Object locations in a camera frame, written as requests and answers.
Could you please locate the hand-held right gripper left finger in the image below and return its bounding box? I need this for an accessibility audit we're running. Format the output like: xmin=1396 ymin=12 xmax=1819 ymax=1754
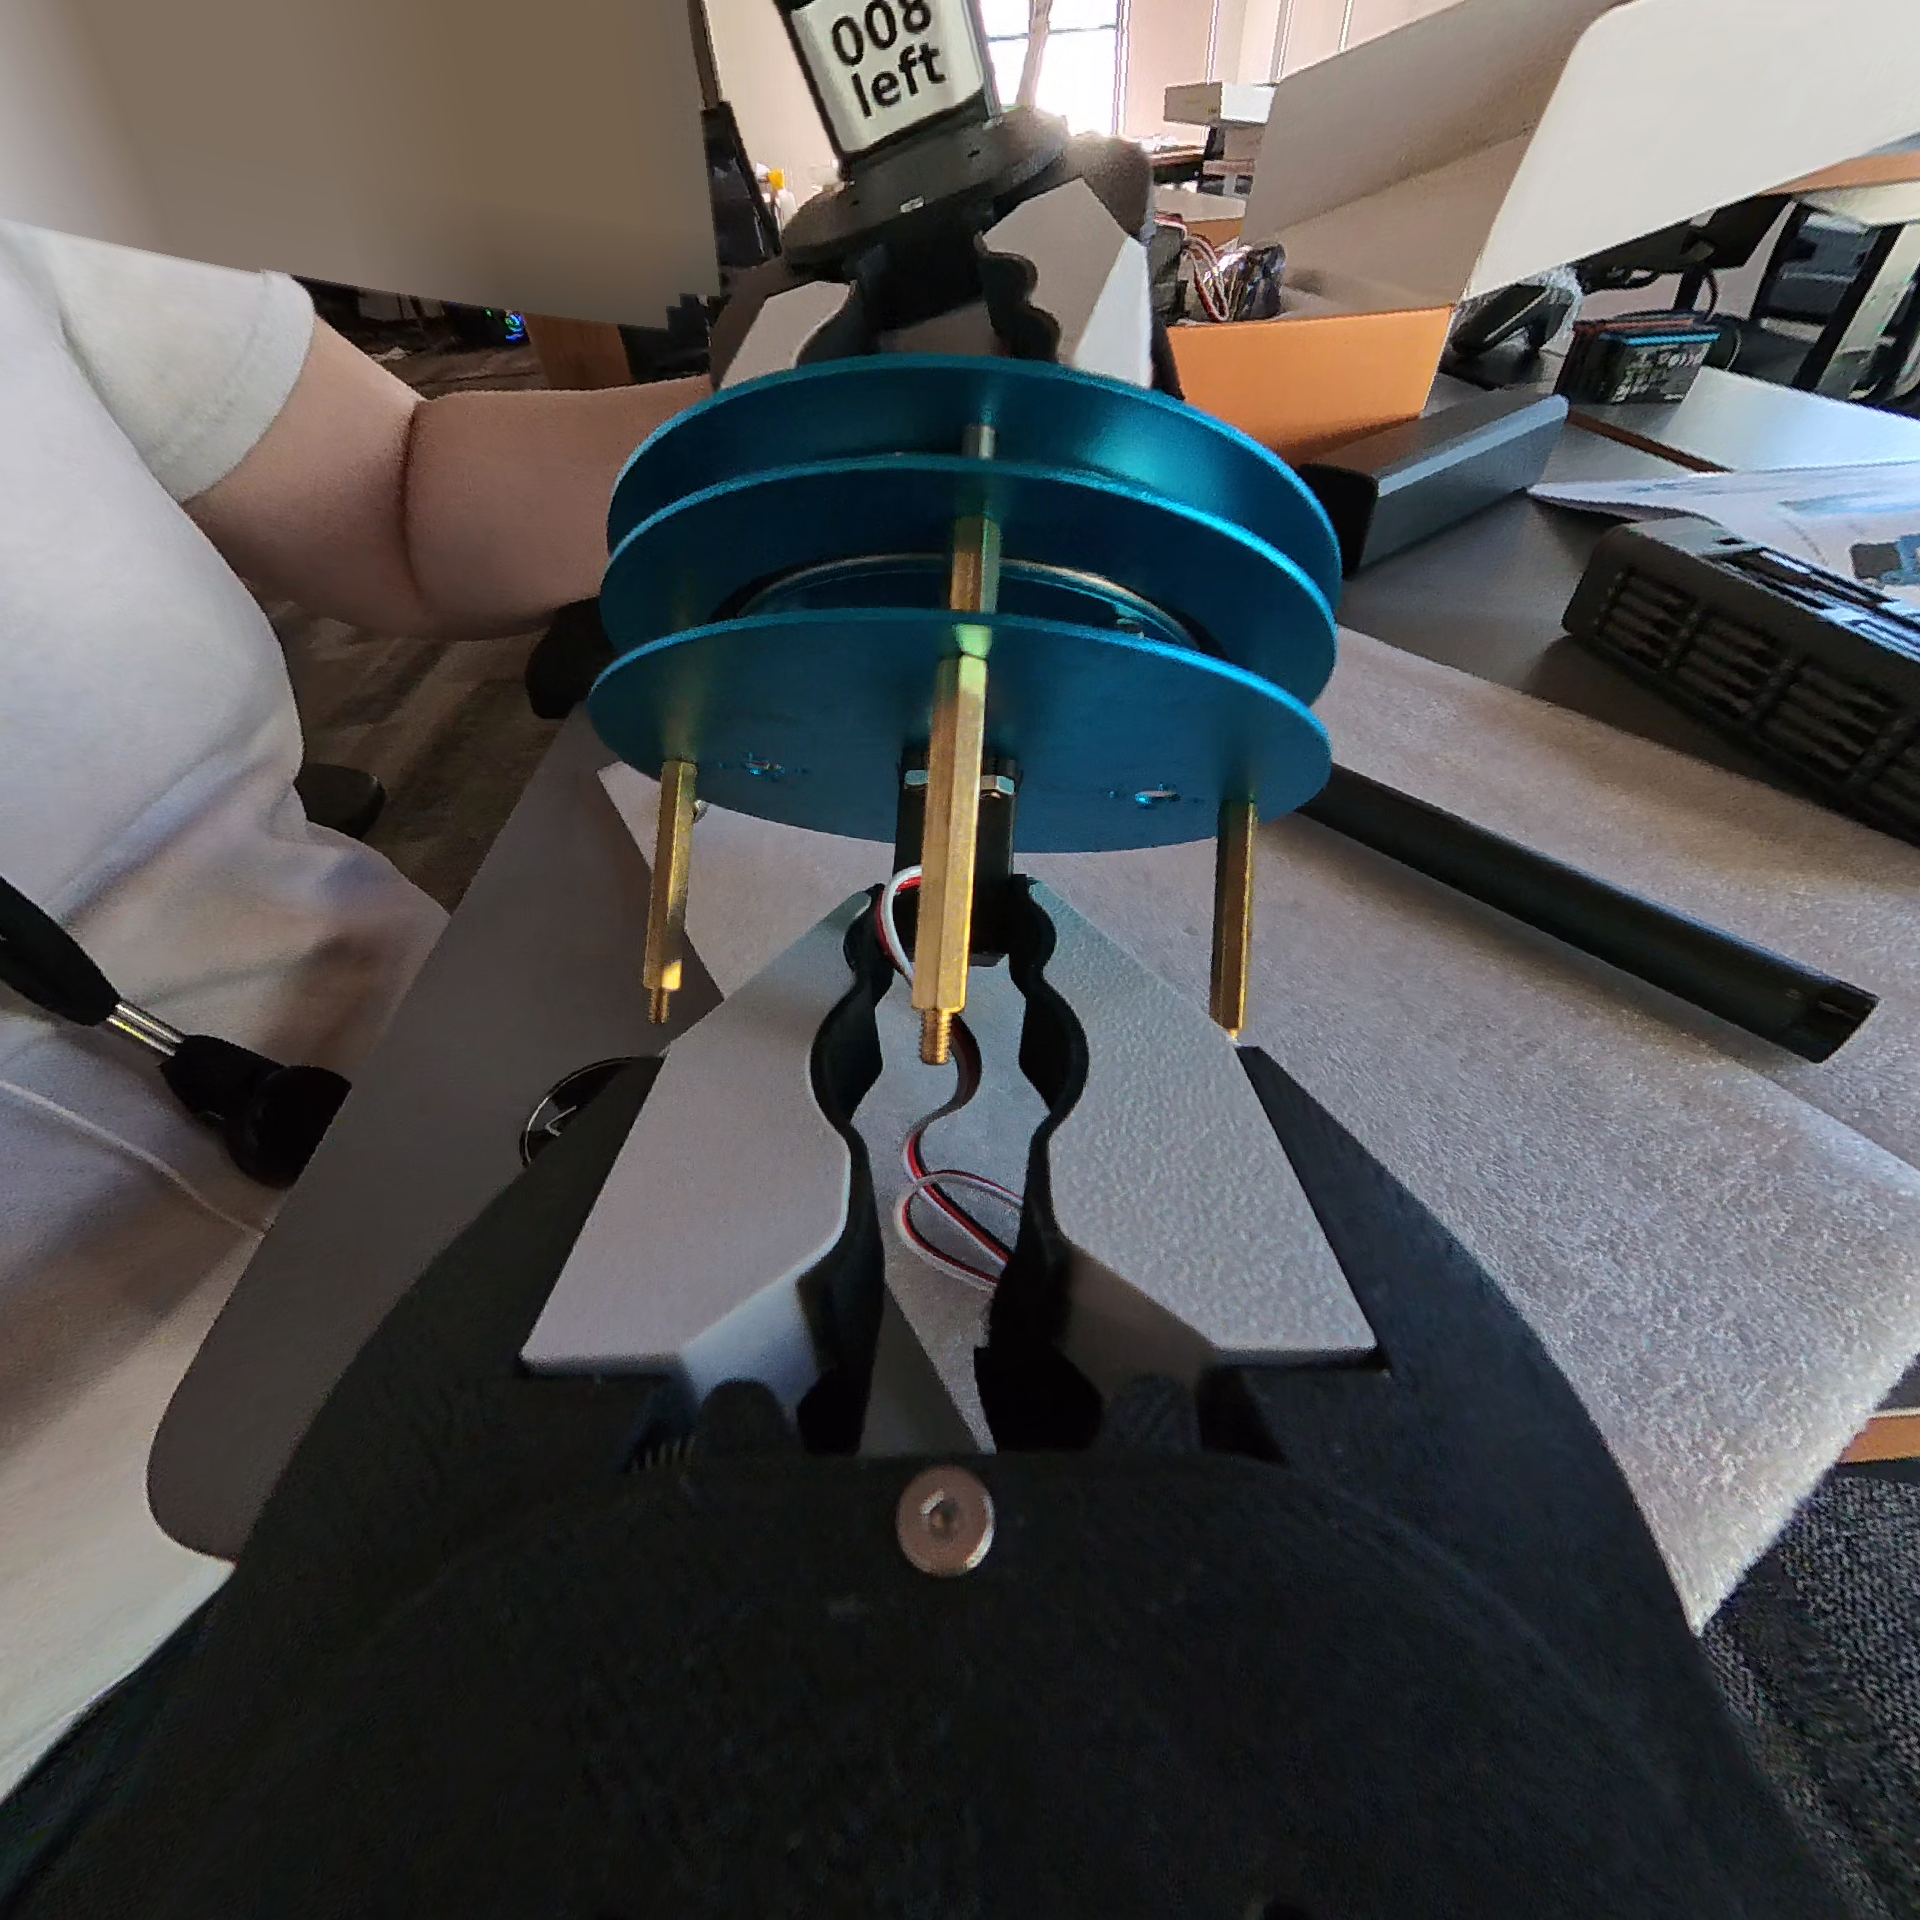
xmin=519 ymin=884 xmax=889 ymax=1453

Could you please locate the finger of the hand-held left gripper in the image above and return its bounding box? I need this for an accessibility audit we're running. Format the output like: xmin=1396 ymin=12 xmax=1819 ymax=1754
xmin=976 ymin=166 xmax=1161 ymax=396
xmin=717 ymin=268 xmax=887 ymax=396

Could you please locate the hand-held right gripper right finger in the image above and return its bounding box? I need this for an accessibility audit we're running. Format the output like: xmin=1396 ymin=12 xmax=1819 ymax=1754
xmin=978 ymin=883 xmax=1383 ymax=1453

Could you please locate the white red servo cable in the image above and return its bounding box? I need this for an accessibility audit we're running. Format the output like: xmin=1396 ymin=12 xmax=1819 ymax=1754
xmin=879 ymin=872 xmax=1039 ymax=1285

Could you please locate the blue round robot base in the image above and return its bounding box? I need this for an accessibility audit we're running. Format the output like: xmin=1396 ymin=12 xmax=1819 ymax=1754
xmin=588 ymin=360 xmax=1343 ymax=1070

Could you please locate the person's left forearm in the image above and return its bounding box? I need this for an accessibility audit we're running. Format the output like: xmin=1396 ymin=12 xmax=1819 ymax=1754
xmin=188 ymin=315 xmax=722 ymax=641

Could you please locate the round black desk grommet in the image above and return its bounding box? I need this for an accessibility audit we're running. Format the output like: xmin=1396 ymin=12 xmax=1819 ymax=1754
xmin=519 ymin=1056 xmax=664 ymax=1169

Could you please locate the grey office desk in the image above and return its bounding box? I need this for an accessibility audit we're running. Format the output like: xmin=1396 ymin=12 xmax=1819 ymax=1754
xmin=1569 ymin=360 xmax=1920 ymax=473

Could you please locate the orange cardboard box white lid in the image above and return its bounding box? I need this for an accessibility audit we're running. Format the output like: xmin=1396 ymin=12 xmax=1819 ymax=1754
xmin=1161 ymin=0 xmax=1920 ymax=466

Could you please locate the grey rectangular tube sleeve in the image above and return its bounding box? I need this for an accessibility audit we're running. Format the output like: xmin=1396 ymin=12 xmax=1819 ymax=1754
xmin=1307 ymin=394 xmax=1569 ymax=579

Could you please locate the black pen-shaped screwdriver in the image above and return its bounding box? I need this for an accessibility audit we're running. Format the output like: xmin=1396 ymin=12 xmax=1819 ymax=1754
xmin=1304 ymin=765 xmax=1882 ymax=1067

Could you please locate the small black box blue label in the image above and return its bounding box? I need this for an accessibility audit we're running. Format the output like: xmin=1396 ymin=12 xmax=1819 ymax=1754
xmin=1555 ymin=315 xmax=1743 ymax=408

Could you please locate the black screwdriver bit case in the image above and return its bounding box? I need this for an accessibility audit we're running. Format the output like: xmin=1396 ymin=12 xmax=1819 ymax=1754
xmin=1564 ymin=517 xmax=1920 ymax=846

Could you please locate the open instruction booklet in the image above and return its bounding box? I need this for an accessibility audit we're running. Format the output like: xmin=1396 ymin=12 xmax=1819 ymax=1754
xmin=1530 ymin=457 xmax=1920 ymax=609

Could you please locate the black lanyard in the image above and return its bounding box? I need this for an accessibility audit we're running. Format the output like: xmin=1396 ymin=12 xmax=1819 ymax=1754
xmin=0 ymin=874 xmax=354 ymax=1192

